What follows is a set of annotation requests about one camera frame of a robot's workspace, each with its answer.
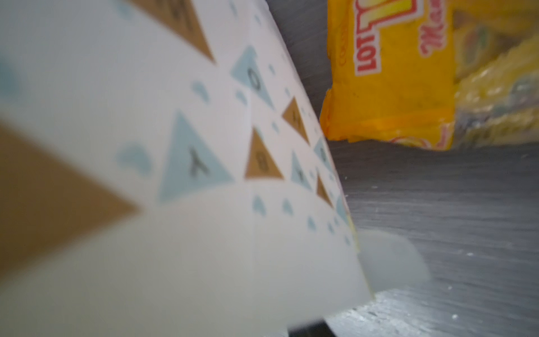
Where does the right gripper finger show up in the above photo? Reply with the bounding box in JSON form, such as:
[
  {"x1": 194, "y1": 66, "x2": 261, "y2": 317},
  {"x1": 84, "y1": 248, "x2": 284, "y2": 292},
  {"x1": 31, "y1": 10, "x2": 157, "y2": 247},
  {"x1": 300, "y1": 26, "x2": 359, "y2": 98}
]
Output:
[{"x1": 288, "y1": 321, "x2": 336, "y2": 337}]

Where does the yellow snack packet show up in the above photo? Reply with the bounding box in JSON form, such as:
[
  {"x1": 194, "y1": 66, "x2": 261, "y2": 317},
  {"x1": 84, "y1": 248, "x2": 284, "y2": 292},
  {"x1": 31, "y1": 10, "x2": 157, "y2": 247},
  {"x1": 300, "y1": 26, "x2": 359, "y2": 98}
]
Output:
[{"x1": 320, "y1": 0, "x2": 538, "y2": 151}]

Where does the patterned paper gift bag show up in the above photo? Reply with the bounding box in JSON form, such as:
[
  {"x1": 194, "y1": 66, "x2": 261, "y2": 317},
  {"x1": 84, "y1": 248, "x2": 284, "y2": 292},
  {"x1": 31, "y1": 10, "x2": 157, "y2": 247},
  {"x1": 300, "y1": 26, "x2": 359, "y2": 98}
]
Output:
[{"x1": 1, "y1": 1, "x2": 430, "y2": 336}]

